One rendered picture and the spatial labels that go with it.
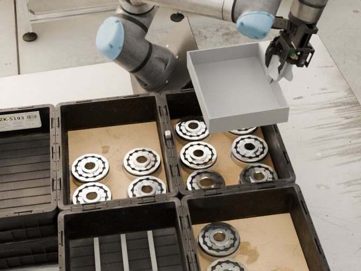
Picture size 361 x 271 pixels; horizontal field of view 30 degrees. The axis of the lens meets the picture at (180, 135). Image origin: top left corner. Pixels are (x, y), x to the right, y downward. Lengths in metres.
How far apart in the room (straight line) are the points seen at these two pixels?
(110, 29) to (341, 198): 0.84
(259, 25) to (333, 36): 2.33
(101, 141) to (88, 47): 1.79
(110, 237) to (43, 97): 0.76
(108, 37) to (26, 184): 0.51
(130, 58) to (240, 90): 0.44
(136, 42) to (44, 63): 1.62
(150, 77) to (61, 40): 1.73
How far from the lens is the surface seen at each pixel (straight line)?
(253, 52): 1.87
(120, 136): 1.97
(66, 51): 3.70
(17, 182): 1.89
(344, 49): 3.74
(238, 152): 1.87
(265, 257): 1.69
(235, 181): 1.84
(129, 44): 2.05
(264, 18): 1.51
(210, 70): 1.82
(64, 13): 3.75
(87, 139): 1.97
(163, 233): 1.72
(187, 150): 1.87
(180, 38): 2.18
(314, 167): 2.08
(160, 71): 2.10
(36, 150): 1.97
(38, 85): 2.39
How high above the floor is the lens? 2.19
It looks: 44 degrees down
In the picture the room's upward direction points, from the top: 1 degrees counter-clockwise
